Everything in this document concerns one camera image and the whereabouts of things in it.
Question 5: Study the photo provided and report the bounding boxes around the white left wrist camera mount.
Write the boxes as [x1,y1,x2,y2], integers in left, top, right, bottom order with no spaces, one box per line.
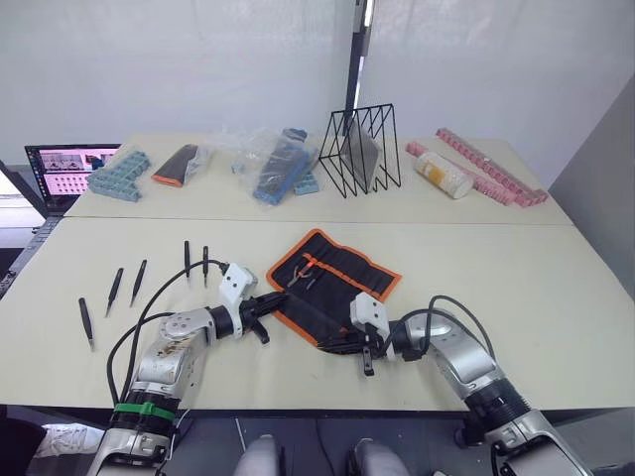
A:
[217,263,260,342]

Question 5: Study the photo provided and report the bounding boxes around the black wire file rack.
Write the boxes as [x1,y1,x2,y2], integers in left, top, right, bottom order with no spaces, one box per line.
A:
[317,102,403,200]

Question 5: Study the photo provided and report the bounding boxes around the black orange-trimmed tool roll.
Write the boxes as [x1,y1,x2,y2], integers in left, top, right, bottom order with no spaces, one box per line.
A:
[265,228,403,354]

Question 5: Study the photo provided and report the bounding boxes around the white sneaker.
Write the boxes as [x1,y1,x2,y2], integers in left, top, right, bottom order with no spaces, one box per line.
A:
[33,421,106,460]

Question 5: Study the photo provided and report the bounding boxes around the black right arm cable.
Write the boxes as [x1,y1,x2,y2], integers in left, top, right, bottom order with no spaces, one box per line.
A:
[384,295,497,368]

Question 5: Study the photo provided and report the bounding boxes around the black trouser leg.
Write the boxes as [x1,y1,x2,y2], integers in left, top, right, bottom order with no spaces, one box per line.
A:
[0,404,50,476]

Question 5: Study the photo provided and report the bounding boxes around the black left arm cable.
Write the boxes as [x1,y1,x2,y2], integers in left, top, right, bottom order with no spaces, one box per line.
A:
[106,258,230,406]

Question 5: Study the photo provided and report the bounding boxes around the long pink plastic rack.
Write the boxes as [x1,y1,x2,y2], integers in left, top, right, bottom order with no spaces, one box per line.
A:
[435,127,551,207]
[405,141,533,209]

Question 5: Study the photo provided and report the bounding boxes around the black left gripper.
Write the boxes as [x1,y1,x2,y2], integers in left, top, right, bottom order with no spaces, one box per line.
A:
[239,291,296,346]

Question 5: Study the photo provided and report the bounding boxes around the grey rounded shape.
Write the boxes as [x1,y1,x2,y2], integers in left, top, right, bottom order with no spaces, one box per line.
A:
[348,437,411,476]
[236,434,283,476]

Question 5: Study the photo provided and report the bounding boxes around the blue and black tool case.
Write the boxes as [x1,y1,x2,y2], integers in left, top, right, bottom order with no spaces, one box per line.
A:
[252,128,313,206]

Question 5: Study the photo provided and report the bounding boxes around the black laptop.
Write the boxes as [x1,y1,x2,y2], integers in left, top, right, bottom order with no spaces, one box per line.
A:
[0,143,123,298]

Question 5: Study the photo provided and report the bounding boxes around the dark grey flat board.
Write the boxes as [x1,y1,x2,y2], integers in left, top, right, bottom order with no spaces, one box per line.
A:
[338,117,387,195]

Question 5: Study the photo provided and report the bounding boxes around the clear plastic bag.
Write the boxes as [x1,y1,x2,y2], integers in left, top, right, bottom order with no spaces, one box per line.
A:
[206,125,322,210]

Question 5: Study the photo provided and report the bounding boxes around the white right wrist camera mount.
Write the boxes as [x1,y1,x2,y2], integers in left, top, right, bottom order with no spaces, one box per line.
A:
[348,292,391,344]

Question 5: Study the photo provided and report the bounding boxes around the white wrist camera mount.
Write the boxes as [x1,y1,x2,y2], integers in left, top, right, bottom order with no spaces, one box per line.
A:
[217,263,260,342]
[348,292,391,344]

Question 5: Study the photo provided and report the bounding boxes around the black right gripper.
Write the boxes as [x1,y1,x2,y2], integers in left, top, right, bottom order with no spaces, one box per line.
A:
[317,321,391,378]

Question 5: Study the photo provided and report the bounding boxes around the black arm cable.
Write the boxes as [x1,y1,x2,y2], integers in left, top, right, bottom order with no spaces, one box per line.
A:
[106,258,230,406]
[384,295,497,368]

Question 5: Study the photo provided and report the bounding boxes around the bagged black orange-trimmed pouch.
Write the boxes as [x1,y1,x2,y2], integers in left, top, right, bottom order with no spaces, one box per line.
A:
[150,143,215,189]

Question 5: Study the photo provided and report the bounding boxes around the small blue-grey plastic rack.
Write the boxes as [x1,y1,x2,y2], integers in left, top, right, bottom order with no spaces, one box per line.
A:
[292,172,319,196]

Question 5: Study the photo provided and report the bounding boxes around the grey tweezers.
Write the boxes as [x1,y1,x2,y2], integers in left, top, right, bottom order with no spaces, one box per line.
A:
[286,264,311,291]

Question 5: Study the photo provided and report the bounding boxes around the black upright pole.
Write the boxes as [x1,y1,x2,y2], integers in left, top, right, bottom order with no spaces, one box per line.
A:
[343,0,375,123]

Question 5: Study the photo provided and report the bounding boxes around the white plastic bottle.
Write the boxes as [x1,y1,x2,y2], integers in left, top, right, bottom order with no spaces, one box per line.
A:
[413,151,475,200]

